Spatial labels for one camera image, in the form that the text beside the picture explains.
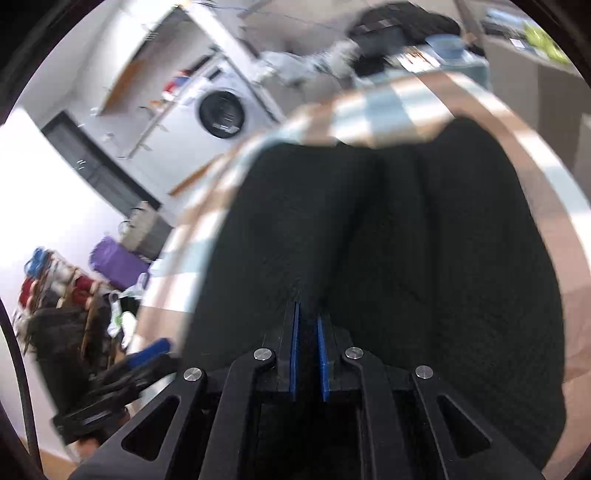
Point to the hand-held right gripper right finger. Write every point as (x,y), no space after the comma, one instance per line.
(323,360)

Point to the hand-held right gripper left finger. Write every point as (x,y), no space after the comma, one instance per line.
(294,355)

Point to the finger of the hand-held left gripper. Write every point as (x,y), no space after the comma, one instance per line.
(147,351)
(157,368)

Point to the black knit sweater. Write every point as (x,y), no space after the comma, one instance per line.
(392,230)

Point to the person's left hand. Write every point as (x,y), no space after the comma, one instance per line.
(90,447)

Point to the white plastic bag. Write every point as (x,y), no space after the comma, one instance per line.
(124,314)

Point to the purple bag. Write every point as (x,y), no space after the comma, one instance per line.
(117,263)

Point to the shoe rack with shoes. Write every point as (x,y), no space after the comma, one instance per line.
(51,286)

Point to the woven laundry basket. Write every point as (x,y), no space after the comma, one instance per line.
(145,230)

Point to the dark glass door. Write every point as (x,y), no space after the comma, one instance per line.
(101,161)

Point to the white base cabinets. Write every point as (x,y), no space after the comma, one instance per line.
(175,147)

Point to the white washing machine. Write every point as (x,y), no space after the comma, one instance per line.
(221,113)

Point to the checked tablecloth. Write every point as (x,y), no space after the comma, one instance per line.
(369,106)

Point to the red box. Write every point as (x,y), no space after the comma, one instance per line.
(176,84)

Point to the light grey garment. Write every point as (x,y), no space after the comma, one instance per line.
(288,64)

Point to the grey-green garment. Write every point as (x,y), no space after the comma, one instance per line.
(337,55)

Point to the plate of food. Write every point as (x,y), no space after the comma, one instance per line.
(418,59)

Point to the beige nightstand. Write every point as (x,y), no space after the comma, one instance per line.
(535,101)

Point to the blue bowl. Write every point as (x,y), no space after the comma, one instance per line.
(445,46)

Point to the black jacket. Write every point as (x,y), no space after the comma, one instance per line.
(406,21)

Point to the green toy figure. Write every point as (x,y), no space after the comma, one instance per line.
(545,39)

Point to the white wall cabinets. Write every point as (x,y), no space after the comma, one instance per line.
(138,50)

